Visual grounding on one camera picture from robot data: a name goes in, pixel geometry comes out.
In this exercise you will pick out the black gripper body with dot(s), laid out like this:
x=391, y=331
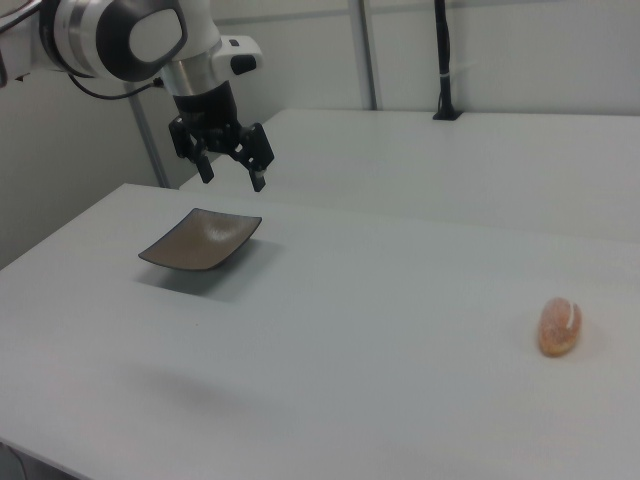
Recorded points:
x=207, y=117

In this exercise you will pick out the square brown ceramic plate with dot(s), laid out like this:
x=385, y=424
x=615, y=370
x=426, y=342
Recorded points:
x=200, y=240

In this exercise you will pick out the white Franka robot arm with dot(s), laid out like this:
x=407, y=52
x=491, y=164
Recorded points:
x=90, y=35

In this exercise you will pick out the orange sugared bread roll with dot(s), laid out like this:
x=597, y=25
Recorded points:
x=557, y=327

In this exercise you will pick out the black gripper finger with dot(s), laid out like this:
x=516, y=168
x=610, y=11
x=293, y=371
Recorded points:
x=257, y=155
x=200, y=159

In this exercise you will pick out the black pole with base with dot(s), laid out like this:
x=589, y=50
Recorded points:
x=444, y=60

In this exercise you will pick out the grey partition frame post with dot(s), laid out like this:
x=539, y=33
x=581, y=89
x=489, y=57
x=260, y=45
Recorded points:
x=147, y=142
x=366, y=55

